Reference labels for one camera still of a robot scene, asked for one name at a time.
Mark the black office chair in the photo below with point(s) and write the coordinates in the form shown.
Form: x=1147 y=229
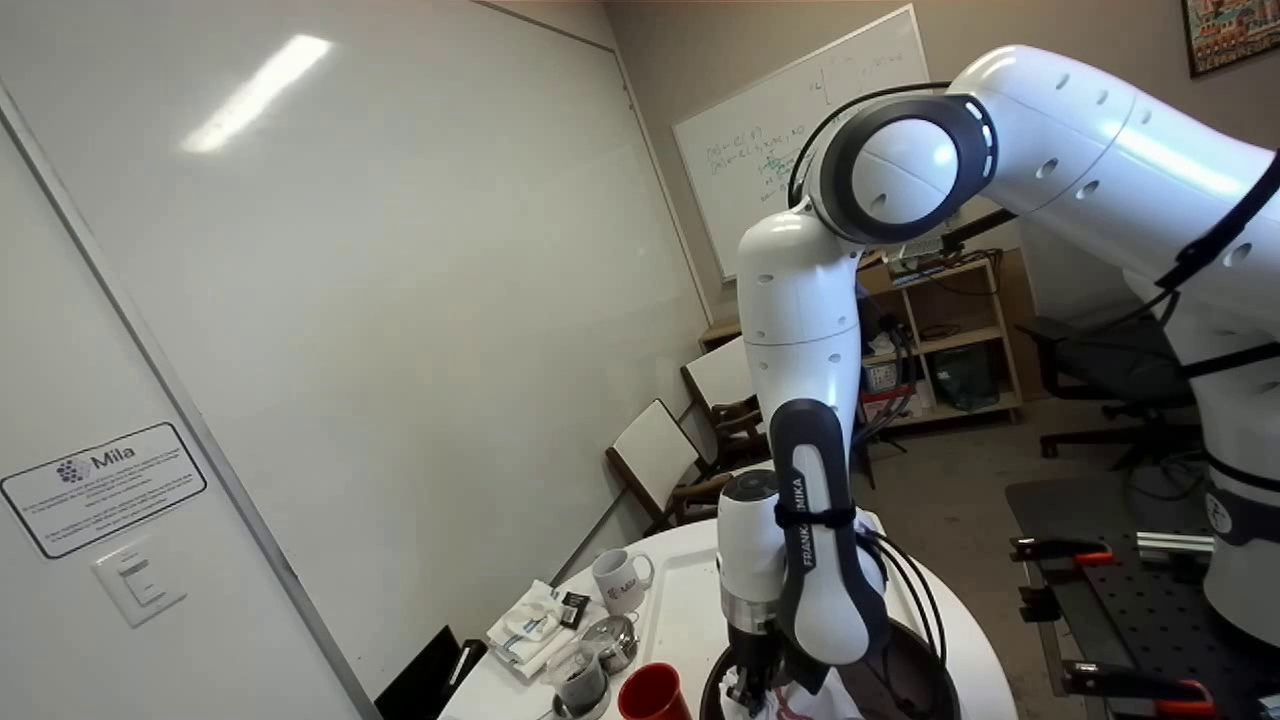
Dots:
x=1104 y=375

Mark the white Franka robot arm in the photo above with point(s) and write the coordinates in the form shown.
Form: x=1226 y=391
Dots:
x=801 y=321

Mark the white wall sign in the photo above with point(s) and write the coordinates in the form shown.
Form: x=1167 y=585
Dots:
x=106 y=484

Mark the large wall whiteboard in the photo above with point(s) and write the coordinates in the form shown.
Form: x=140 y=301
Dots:
x=400 y=334

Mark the small dark gadget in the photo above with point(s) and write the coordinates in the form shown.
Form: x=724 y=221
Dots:
x=572 y=610

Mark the black frying pan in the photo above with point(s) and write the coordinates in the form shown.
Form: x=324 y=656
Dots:
x=910 y=682

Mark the framed wall picture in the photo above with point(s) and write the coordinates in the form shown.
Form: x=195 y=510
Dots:
x=1235 y=33

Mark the silver metal bar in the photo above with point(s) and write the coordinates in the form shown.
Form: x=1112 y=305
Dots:
x=1173 y=540

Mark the white plastic tray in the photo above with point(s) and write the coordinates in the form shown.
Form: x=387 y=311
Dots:
x=686 y=603

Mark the clear drinking glass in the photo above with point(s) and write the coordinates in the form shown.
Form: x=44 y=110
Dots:
x=611 y=640

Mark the red mug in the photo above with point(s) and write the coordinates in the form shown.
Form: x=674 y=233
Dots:
x=655 y=692

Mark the white mug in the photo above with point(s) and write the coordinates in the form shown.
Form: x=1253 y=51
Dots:
x=621 y=582

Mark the small white wall label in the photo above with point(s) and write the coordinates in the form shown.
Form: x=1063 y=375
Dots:
x=139 y=585

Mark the chair with white back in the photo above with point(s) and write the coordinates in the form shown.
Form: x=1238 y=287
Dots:
x=663 y=453
x=721 y=375

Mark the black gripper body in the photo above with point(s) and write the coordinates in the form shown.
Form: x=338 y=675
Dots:
x=761 y=654

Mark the whiteboard with green writing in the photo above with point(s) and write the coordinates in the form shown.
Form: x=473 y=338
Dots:
x=761 y=160

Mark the round metal tin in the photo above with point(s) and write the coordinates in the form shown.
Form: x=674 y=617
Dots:
x=582 y=684

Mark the wooden shelf unit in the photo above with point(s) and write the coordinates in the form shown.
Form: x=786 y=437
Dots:
x=953 y=340

